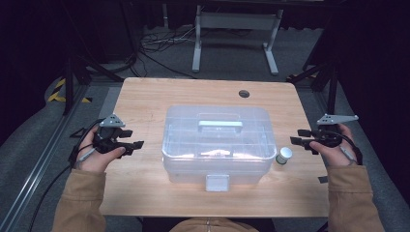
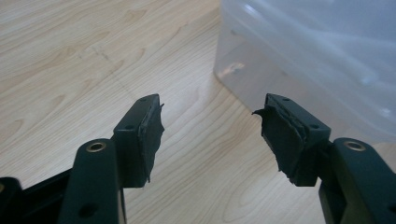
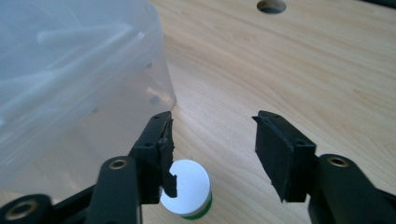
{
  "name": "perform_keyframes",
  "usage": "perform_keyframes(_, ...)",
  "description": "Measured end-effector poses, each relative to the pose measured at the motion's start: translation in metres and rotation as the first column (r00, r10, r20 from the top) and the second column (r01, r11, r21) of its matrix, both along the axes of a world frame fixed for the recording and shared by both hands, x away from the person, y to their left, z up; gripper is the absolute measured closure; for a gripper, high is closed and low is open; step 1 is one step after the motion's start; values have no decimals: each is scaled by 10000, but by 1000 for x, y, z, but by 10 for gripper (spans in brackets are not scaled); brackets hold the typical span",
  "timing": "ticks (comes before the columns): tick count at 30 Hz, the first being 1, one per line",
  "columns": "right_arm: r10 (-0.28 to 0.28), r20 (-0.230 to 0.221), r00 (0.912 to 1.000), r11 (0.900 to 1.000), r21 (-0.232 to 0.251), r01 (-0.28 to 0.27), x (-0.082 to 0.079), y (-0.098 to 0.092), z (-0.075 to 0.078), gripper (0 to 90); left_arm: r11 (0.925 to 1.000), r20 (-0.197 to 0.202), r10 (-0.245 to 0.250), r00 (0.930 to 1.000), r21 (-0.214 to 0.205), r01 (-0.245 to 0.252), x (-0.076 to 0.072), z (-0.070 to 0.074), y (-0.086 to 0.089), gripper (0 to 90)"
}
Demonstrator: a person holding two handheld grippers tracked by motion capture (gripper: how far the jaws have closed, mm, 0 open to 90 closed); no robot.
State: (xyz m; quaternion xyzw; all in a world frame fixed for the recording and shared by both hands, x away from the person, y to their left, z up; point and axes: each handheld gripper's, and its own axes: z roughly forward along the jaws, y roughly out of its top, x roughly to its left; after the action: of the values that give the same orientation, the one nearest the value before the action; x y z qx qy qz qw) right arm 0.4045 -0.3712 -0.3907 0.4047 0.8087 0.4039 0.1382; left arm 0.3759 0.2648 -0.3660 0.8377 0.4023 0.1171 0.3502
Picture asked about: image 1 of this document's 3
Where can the clear plastic storage box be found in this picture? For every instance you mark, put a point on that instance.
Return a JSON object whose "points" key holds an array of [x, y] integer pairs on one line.
{"points": [[193, 145]]}

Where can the person's right hand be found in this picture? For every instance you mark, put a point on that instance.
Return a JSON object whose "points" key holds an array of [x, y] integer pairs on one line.
{"points": [[336, 156]]}

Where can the person's left hand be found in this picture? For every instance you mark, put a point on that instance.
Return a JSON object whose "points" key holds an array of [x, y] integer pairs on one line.
{"points": [[93, 159]]}

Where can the black tape piece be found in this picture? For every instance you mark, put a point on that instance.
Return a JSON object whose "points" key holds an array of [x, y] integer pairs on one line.
{"points": [[322, 179]]}

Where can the white metal desk frame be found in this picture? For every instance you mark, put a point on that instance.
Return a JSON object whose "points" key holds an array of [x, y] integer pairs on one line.
{"points": [[238, 22]]}

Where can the person's torso tan jacket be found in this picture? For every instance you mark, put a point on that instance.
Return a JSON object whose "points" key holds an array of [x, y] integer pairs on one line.
{"points": [[212, 225]]}

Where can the black tripod stand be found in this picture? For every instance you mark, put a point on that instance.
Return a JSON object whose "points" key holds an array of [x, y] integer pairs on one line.
{"points": [[332, 87], [68, 87]]}

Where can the yellow black floor tape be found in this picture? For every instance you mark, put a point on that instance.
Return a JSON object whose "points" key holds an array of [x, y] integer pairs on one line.
{"points": [[54, 96]]}

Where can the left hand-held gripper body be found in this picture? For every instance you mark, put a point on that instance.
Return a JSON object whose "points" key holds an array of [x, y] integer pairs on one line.
{"points": [[106, 141]]}

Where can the small white bottle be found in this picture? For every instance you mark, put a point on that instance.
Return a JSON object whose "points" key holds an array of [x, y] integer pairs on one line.
{"points": [[284, 155]]}

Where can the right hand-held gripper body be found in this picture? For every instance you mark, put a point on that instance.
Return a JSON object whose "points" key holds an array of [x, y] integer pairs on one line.
{"points": [[328, 137]]}

